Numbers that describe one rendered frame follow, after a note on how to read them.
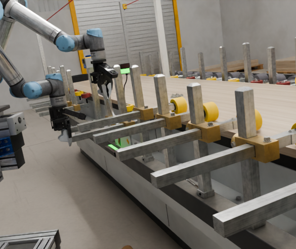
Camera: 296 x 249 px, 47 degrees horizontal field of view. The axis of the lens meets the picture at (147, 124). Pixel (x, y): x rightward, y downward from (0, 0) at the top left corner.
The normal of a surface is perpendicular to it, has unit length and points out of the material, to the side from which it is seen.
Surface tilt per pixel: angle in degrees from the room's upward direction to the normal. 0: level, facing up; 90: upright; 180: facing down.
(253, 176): 90
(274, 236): 0
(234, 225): 90
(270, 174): 90
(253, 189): 90
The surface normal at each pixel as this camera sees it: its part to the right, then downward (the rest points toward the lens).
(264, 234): -0.15, -0.96
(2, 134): -0.04, 0.24
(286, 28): -0.88, 0.23
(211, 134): 0.41, 0.15
